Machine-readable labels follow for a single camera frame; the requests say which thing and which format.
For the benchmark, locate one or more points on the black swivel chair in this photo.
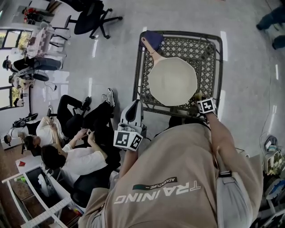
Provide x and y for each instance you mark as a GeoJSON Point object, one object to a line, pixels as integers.
{"type": "Point", "coordinates": [89, 189]}

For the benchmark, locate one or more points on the person's left forearm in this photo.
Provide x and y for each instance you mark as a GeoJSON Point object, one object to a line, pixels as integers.
{"type": "Point", "coordinates": [129, 162]}

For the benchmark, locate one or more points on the grey handheld appliance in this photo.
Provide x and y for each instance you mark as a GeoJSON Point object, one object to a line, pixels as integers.
{"type": "Point", "coordinates": [270, 143]}

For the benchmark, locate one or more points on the black lattice metal table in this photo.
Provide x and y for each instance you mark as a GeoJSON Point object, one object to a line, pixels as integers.
{"type": "Point", "coordinates": [204, 55]}

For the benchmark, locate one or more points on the dark blue cloth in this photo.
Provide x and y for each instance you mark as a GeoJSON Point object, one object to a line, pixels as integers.
{"type": "Point", "coordinates": [154, 40]}

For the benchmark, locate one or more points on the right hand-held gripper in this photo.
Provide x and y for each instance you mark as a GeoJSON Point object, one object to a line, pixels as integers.
{"type": "Point", "coordinates": [207, 106]}

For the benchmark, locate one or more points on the black mesh office chair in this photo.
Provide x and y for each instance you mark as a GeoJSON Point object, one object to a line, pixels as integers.
{"type": "Point", "coordinates": [89, 20]}

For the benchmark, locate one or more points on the table with checkered cloth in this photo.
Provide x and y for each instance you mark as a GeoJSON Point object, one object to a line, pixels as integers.
{"type": "Point", "coordinates": [41, 43]}

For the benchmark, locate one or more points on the white bag of flowers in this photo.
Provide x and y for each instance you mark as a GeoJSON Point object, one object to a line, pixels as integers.
{"type": "Point", "coordinates": [276, 162]}

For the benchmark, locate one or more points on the white metal shelf rack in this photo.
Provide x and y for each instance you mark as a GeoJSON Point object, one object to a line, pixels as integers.
{"type": "Point", "coordinates": [55, 207]}

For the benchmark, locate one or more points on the black framed window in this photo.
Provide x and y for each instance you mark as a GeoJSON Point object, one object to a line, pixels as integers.
{"type": "Point", "coordinates": [13, 40]}

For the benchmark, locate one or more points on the person's beige t-shirt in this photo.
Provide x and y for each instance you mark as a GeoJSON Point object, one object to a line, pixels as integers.
{"type": "Point", "coordinates": [173, 167]}

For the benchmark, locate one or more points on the person's right forearm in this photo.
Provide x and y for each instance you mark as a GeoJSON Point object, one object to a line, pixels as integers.
{"type": "Point", "coordinates": [220, 138]}

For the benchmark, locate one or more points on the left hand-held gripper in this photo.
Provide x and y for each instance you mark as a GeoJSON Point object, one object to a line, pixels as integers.
{"type": "Point", "coordinates": [121, 139]}

